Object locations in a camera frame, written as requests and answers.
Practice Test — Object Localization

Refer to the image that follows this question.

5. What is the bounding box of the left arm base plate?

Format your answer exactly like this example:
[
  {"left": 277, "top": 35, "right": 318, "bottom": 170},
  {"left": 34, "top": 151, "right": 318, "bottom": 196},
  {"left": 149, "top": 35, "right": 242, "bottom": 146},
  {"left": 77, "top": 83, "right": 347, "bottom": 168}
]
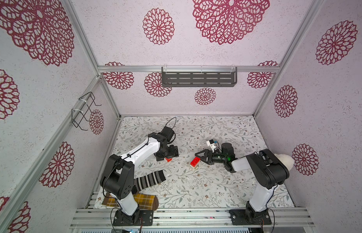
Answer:
[{"left": 113, "top": 210, "right": 154, "bottom": 227}]

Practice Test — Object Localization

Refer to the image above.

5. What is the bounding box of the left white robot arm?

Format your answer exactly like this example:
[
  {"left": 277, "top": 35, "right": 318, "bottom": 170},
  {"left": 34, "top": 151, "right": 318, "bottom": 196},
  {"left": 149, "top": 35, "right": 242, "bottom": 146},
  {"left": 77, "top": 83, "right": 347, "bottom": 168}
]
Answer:
[{"left": 100, "top": 126, "right": 179, "bottom": 217}]

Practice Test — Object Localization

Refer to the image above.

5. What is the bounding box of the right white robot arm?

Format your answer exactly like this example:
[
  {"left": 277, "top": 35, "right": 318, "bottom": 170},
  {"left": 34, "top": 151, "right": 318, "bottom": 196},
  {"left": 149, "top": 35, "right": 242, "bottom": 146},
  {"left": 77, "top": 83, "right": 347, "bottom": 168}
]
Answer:
[{"left": 191, "top": 140, "right": 295, "bottom": 214}]

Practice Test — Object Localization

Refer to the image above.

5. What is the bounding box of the black white striped sock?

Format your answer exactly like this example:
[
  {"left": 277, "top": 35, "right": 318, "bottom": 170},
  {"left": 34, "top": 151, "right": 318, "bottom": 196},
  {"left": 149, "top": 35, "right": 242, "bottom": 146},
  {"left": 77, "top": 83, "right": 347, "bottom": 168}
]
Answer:
[{"left": 132, "top": 170, "right": 166, "bottom": 194}]

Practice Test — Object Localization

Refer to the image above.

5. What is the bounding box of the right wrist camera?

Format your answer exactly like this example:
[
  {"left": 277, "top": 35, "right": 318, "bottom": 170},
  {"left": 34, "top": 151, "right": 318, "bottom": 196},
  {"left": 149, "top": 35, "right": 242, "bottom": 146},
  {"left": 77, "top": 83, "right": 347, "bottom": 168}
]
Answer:
[{"left": 206, "top": 139, "right": 219, "bottom": 152}]

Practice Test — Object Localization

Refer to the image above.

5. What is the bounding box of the white plush toy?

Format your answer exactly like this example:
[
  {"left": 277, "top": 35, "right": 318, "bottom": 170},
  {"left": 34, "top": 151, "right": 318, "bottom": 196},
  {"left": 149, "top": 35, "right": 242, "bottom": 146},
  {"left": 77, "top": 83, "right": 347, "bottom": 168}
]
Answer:
[{"left": 274, "top": 153, "right": 295, "bottom": 171}]

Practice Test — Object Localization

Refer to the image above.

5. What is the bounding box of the black wire wall rack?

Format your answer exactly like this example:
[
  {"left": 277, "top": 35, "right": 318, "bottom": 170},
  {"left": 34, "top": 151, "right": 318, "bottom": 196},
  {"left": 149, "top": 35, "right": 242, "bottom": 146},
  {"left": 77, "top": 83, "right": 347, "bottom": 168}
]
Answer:
[{"left": 71, "top": 91, "right": 101, "bottom": 131}]

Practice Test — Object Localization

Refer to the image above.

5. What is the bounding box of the aluminium front rail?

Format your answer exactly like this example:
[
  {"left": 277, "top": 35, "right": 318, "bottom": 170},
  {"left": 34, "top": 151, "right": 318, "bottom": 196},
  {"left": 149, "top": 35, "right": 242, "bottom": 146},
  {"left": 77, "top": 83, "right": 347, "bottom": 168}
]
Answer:
[{"left": 69, "top": 207, "right": 315, "bottom": 232}]

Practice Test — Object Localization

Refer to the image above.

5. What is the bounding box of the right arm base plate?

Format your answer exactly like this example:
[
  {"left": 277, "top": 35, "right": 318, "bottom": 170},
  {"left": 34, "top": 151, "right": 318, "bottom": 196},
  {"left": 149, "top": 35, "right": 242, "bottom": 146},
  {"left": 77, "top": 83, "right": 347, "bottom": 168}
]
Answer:
[{"left": 229, "top": 208, "right": 272, "bottom": 226}]

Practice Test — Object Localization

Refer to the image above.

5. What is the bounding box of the yellow plaid sock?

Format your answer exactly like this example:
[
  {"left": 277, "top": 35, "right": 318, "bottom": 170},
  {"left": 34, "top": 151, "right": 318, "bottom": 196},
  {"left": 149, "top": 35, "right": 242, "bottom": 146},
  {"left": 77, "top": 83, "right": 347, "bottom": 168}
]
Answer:
[{"left": 101, "top": 193, "right": 159, "bottom": 211}]

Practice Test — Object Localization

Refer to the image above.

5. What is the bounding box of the grey wall shelf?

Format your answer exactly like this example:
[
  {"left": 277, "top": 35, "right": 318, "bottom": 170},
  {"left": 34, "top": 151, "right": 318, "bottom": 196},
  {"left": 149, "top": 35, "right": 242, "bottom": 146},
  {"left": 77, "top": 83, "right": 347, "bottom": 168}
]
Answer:
[{"left": 161, "top": 67, "right": 237, "bottom": 88}]

